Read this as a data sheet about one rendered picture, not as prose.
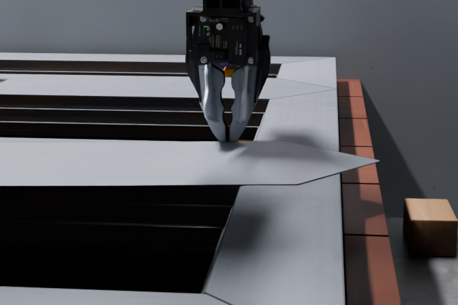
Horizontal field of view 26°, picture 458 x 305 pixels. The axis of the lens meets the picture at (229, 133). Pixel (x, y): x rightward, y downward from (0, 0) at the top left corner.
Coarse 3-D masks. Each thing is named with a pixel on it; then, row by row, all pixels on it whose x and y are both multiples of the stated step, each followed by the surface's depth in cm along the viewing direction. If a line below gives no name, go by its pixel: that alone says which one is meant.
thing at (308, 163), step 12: (288, 144) 105; (300, 144) 105; (288, 156) 100; (300, 156) 100; (312, 156) 100; (324, 156) 100; (336, 156) 100; (300, 168) 95; (312, 168) 95; (324, 168) 95; (336, 168) 95; (348, 168) 95; (300, 180) 91; (312, 180) 91
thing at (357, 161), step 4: (348, 156) 100; (352, 156) 100; (356, 156) 100; (360, 156) 100; (352, 160) 98; (356, 160) 98; (360, 160) 98; (364, 160) 98; (368, 160) 98; (372, 160) 98; (376, 160) 98; (352, 164) 97; (356, 164) 97; (360, 164) 97; (364, 164) 97; (368, 164) 97
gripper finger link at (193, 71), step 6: (192, 36) 106; (192, 42) 106; (192, 48) 105; (192, 54) 105; (186, 60) 106; (192, 60) 106; (186, 66) 106; (192, 66) 106; (192, 72) 106; (198, 72) 106; (192, 78) 107; (198, 78) 106; (198, 84) 106; (198, 90) 106; (198, 96) 106
